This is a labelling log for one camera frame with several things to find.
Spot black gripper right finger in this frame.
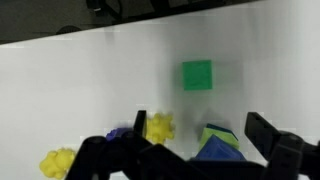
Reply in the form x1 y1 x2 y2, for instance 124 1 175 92
244 112 288 160

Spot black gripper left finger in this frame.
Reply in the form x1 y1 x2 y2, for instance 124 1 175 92
133 110 147 136

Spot green cube block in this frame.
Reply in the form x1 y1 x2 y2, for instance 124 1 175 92
182 60 213 91

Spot blue cube block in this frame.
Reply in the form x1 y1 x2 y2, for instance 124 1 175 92
196 135 245 161

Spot dark green lime block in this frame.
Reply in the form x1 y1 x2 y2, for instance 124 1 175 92
199 123 240 149

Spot yellow spiky toy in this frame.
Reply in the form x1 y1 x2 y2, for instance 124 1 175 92
145 113 175 144

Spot blue ball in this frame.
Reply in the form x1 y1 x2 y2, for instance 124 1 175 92
106 128 131 141

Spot yellow lumpy toy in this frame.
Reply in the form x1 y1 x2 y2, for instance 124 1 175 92
39 148 75 180

